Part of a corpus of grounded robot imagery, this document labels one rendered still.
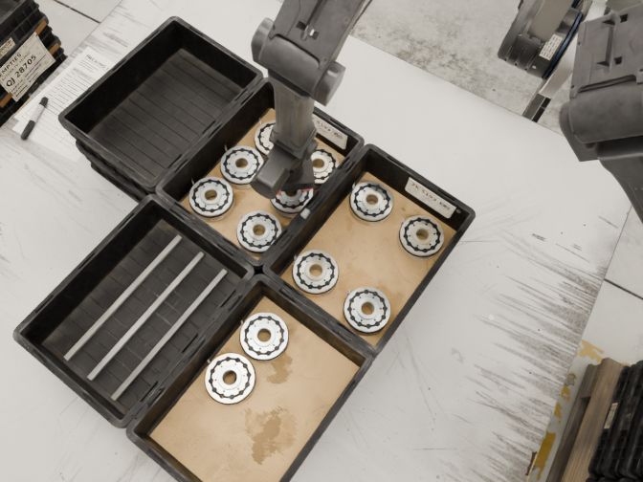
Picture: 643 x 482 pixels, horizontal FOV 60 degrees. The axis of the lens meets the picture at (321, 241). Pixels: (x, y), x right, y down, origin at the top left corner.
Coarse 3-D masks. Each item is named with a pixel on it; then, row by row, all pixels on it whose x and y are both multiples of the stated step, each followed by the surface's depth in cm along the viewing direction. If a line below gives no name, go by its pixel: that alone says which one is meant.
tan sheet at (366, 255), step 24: (336, 216) 131; (408, 216) 132; (432, 216) 133; (312, 240) 129; (336, 240) 129; (360, 240) 129; (384, 240) 130; (360, 264) 127; (384, 264) 127; (408, 264) 128; (432, 264) 128; (336, 288) 125; (384, 288) 125; (408, 288) 126; (336, 312) 123; (360, 336) 121
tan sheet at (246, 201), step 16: (272, 112) 142; (256, 128) 140; (240, 144) 138; (320, 144) 139; (208, 176) 134; (240, 192) 133; (256, 192) 133; (240, 208) 131; (256, 208) 131; (272, 208) 131; (224, 224) 129; (288, 224) 130
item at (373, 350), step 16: (368, 144) 128; (352, 160) 126; (416, 176) 125; (448, 192) 124; (464, 208) 123; (304, 224) 119; (464, 224) 121; (288, 240) 119; (272, 256) 116; (272, 272) 115; (432, 272) 118; (288, 288) 114; (336, 320) 112; (400, 320) 112; (352, 336) 111; (384, 336) 111
